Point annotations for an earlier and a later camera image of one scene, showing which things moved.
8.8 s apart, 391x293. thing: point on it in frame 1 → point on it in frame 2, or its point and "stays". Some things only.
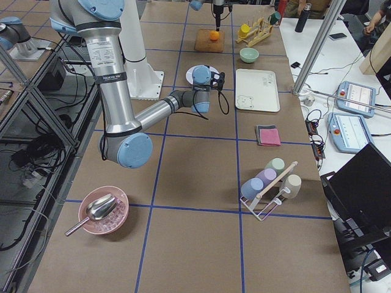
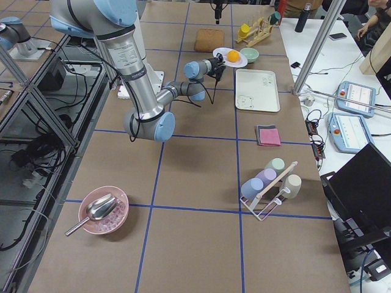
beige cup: (293, 183) stays
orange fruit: (214, 35) → (233, 56)
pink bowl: (108, 224) stays
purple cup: (267, 176) stays
